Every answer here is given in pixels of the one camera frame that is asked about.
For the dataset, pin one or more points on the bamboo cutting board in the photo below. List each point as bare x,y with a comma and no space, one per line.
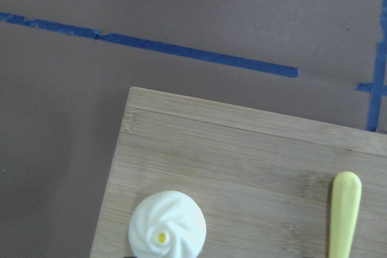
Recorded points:
262,179

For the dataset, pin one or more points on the yellow plastic knife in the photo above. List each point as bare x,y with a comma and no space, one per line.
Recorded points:
344,209

